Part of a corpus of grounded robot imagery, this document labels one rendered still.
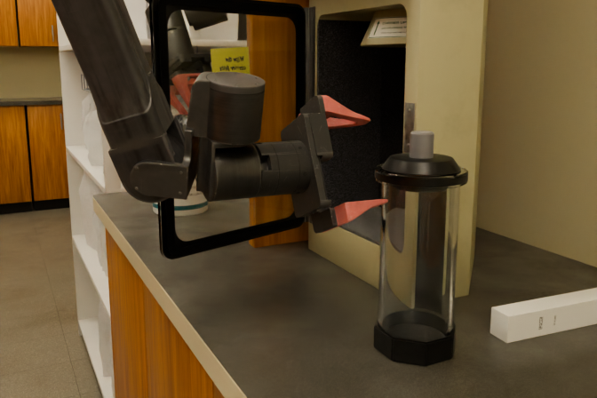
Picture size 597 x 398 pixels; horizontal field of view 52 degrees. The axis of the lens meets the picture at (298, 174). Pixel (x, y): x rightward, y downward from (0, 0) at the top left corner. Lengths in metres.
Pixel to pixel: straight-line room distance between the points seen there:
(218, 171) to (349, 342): 0.32
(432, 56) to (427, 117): 0.08
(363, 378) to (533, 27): 0.80
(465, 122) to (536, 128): 0.39
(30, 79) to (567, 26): 5.47
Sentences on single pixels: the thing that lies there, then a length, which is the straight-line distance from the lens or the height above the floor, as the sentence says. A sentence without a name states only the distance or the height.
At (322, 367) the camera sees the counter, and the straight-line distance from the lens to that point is 0.74.
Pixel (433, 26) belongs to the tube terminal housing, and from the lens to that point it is 0.86.
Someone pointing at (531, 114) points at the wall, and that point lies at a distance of 1.28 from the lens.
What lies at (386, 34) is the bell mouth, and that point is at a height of 1.33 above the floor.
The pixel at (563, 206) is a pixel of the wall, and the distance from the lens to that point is 1.25.
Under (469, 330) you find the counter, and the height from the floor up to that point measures 0.94.
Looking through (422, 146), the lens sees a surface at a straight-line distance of 0.71.
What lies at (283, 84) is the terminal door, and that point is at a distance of 1.06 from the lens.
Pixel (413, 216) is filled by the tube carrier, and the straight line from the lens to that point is 0.70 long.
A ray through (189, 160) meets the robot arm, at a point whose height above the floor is 1.20.
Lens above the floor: 1.29
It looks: 10 degrees down
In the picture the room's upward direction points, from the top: straight up
